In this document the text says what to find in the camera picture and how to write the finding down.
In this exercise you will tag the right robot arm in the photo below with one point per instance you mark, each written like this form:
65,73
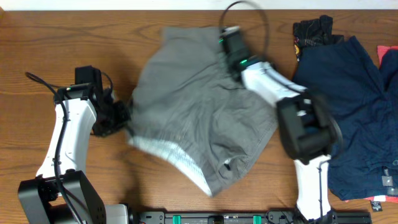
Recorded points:
307,130

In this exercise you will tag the grey shorts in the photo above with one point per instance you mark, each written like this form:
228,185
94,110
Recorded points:
187,111

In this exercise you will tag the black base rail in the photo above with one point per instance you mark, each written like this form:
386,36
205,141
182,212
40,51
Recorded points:
236,217

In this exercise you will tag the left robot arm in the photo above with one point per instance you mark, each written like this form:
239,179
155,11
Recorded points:
61,191

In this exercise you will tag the red garment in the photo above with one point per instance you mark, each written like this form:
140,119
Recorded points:
385,51

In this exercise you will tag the navy blue garment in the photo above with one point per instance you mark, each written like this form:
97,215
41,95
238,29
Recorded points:
337,71

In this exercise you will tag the black patterned garment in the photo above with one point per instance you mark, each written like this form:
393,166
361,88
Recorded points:
314,33

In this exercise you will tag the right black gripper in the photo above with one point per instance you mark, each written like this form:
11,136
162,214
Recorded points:
227,56

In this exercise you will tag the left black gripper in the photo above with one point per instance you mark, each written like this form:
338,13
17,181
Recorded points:
116,116

